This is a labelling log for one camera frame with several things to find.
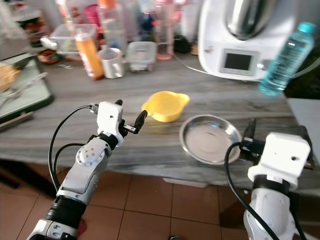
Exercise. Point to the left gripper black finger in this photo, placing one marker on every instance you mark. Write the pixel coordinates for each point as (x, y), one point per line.
(119, 102)
(140, 120)

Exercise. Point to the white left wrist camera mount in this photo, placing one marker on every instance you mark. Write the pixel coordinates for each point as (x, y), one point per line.
(110, 116)

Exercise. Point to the bread slice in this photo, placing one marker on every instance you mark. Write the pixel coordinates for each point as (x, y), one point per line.
(7, 76)

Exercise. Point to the large clear plastic container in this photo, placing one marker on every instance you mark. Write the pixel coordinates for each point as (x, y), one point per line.
(64, 40)

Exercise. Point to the white kitchen cooking machine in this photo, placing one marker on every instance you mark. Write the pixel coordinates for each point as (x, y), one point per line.
(217, 35)

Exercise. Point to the yellow plastic bowl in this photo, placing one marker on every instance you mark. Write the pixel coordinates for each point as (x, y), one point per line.
(165, 106)

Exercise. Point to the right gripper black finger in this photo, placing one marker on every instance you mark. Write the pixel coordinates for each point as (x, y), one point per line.
(311, 152)
(250, 131)

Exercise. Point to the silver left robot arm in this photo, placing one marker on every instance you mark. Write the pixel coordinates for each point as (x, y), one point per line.
(85, 175)

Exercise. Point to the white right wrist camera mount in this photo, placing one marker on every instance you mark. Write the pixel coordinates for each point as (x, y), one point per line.
(280, 157)

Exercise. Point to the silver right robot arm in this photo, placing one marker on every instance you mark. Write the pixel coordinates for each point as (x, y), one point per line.
(272, 210)

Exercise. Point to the small clear lidded container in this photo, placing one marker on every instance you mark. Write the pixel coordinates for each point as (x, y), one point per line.
(141, 56)

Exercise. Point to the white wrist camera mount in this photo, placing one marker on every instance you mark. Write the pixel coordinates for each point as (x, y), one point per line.
(110, 116)
(280, 157)

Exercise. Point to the tall clear jar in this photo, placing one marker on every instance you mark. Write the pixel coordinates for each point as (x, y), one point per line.
(112, 25)

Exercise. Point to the round steel plate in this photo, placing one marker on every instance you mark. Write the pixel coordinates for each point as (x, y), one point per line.
(210, 140)

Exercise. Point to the green serving tray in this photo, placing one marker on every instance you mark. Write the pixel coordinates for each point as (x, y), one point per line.
(30, 97)

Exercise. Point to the dark wooden table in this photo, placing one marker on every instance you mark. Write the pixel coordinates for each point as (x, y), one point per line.
(160, 77)

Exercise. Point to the red cloth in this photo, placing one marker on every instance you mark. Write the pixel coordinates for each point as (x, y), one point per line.
(81, 227)

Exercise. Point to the orange bottle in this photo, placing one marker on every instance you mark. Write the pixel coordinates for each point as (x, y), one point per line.
(90, 56)

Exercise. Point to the blue plastic water bottle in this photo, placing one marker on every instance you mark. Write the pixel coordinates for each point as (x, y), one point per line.
(285, 60)

